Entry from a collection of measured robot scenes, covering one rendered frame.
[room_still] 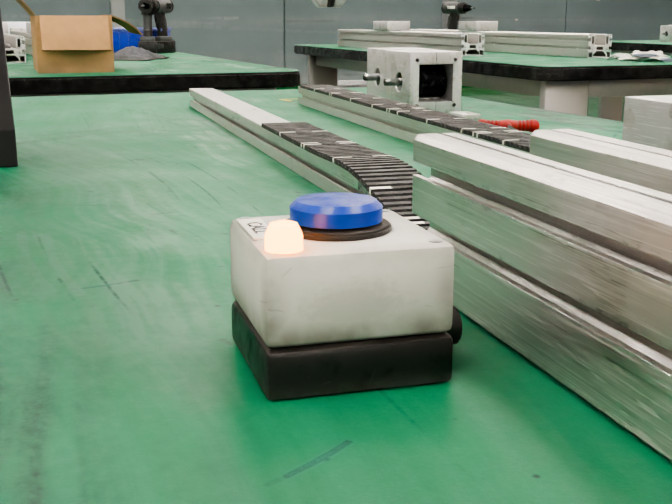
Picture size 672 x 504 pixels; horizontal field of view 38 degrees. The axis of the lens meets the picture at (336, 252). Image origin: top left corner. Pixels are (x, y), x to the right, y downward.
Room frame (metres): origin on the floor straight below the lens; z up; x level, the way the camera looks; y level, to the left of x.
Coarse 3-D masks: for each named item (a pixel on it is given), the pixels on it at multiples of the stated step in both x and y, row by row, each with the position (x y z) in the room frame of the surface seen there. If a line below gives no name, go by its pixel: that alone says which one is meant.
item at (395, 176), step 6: (360, 174) 0.73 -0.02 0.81; (366, 174) 0.73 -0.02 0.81; (372, 174) 0.73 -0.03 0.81; (378, 174) 0.74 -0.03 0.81; (384, 174) 0.74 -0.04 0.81; (390, 174) 0.74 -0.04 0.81; (396, 174) 0.74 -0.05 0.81; (402, 174) 0.74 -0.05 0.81; (408, 174) 0.74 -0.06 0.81; (420, 174) 0.74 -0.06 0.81; (360, 180) 0.73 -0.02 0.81; (366, 180) 0.72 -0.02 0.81; (372, 180) 0.72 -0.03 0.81; (378, 180) 0.72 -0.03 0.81; (384, 180) 0.72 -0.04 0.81; (390, 180) 0.73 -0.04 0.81; (396, 180) 0.73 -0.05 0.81; (402, 180) 0.73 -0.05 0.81
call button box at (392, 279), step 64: (256, 256) 0.38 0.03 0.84; (320, 256) 0.37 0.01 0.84; (384, 256) 0.38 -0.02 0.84; (448, 256) 0.38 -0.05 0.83; (256, 320) 0.38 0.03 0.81; (320, 320) 0.37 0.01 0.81; (384, 320) 0.38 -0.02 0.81; (448, 320) 0.38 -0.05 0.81; (320, 384) 0.37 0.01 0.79; (384, 384) 0.38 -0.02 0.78
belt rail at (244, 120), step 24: (192, 96) 1.64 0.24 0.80; (216, 96) 1.50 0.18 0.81; (216, 120) 1.40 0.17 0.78; (240, 120) 1.22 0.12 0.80; (264, 120) 1.15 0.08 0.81; (264, 144) 1.09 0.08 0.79; (288, 144) 0.97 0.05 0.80; (312, 168) 0.91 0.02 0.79; (336, 168) 0.81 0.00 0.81; (360, 192) 0.76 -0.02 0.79
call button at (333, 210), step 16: (336, 192) 0.43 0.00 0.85; (304, 208) 0.40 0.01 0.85; (320, 208) 0.39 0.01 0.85; (336, 208) 0.39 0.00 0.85; (352, 208) 0.39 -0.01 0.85; (368, 208) 0.40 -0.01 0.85; (304, 224) 0.40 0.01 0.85; (320, 224) 0.39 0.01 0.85; (336, 224) 0.39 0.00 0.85; (352, 224) 0.39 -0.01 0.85; (368, 224) 0.40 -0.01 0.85
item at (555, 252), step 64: (448, 192) 0.50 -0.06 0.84; (512, 192) 0.43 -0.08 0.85; (576, 192) 0.38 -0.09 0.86; (640, 192) 0.36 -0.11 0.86; (512, 256) 0.43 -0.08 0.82; (576, 256) 0.37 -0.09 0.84; (640, 256) 0.35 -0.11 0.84; (512, 320) 0.42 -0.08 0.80; (576, 320) 0.37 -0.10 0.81; (640, 320) 0.33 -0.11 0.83; (576, 384) 0.37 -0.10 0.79; (640, 384) 0.33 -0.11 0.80
